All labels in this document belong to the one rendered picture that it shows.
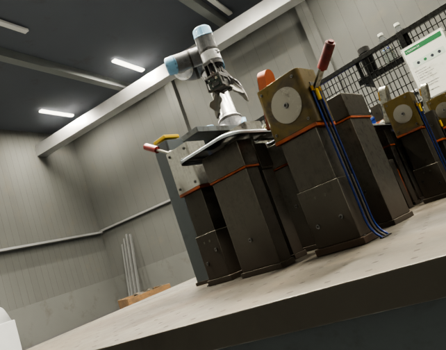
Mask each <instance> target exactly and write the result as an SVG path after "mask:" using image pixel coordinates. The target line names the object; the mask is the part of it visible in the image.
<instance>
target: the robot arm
mask: <svg viewBox="0 0 446 350"><path fill-rule="evenodd" d="M192 34H193V37H194V40H195V42H196V45H197V46H196V47H195V48H192V49H188V50H187V51H183V52H181V53H178V54H175V55H173V56H170V57H167V58H165V59H164V63H165V66H166V68H167V71H168V74H169V75H170V76H172V75H175V77H177V78H178V79H179V80H182V81H193V80H197V79H199V78H202V80H203V81H205V84H206V87H207V89H208V92H209V93H211V96H212V98H213V100H212V101H211V102H210V103H209V107H210V108H212V109H213V110H214V112H215V116H216V118H217V119H218V118H219V117H220V120H219V122H218V124H219V126H224V125H239V124H241V123H243V122H246V121H247V120H246V117H242V115H241V114H240V113H237V112H236V109H235V106H234V104H233V102H232V99H231V96H230V94H229V91H232V90H233V91H234V92H237V93H238V94H239V95H240V96H242V97H243V99H245V100H246V101H248V100H249V99H248V96H247V93H246V92H245V90H244V89H243V86H242V85H241V84H240V82H239V81H238V80H236V79H234V78H233V77H232V76H231V75H230V74H229V73H228V72H227V71H226V70H225V65H224V61H223V60H222V57H221V55H220V50H219V49H218V47H217V43H216V41H215V38H214V36H213V32H212V31H211V29H210V26H209V25H206V24H203V25H201V26H198V27H196V28H195V29H194V31H193V32H192Z"/></svg>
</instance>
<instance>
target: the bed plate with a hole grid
mask: <svg viewBox="0 0 446 350"><path fill-rule="evenodd" d="M409 210H410V211H413V214H414V216H412V217H409V218H408V219H405V220H404V221H402V222H400V223H398V224H396V225H394V226H389V227H387V228H383V230H384V231H386V232H388V233H392V234H390V235H389V236H386V237H385V238H382V239H380V237H378V238H376V239H374V240H373V241H371V242H368V243H367V244H364V245H361V246H358V247H353V248H351V249H345V250H343V251H338V252H335V253H330V254H328V255H325V256H320V257H317V256H316V253H315V250H317V249H315V250H312V251H308V252H307V254H306V255H305V256H302V257H301V258H298V259H296V260H295V261H296V262H294V263H293V264H291V265H288V266H287V267H284V268H282V269H278V270H274V271H271V272H267V273H264V274H259V275H256V276H252V277H249V278H244V279H242V277H239V278H237V279H234V280H232V281H228V282H225V283H220V284H217V285H213V286H210V287H209V286H208V287H207V285H208V284H203V285H199V286H196V284H195V283H197V279H196V277H195V278H192V279H190V280H188V281H186V282H183V283H181V284H178V285H176V286H174V287H171V288H169V289H167V290H164V291H162V292H159V293H158V294H155V295H153V296H151V297H148V298H146V299H143V300H141V301H139V302H136V303H134V304H131V305H130V306H127V307H125V308H122V309H120V310H117V311H115V312H112V313H111V314H109V315H106V316H104V317H101V318H99V319H96V320H94V321H92V322H90V323H87V324H85V325H82V326H80V327H78V328H75V329H73V330H71V331H68V332H66V333H63V334H62V335H59V336H57V337H54V338H52V339H50V340H47V341H46V342H43V343H41V344H38V345H35V346H34V347H31V348H29V349H26V350H218V349H223V348H227V347H232V346H236V345H239V344H245V343H248V342H254V341H257V340H263V339H266V338H272V337H276V336H279V335H285V334H288V333H294V332H297V331H302V330H306V329H310V328H315V327H318V326H324V325H327V324H333V323H336V322H342V321H345V320H348V319H354V318H358V317H363V316H367V315H372V314H376V313H382V312H385V311H388V310H394V309H397V308H403V307H407V306H412V305H415V304H419V303H424V302H428V301H433V300H436V299H442V298H445V297H446V197H445V198H443V199H439V200H437V201H432V202H430V203H426V204H424V202H423V200H421V201H420V203H418V204H416V205H414V206H413V207H411V208H409Z"/></svg>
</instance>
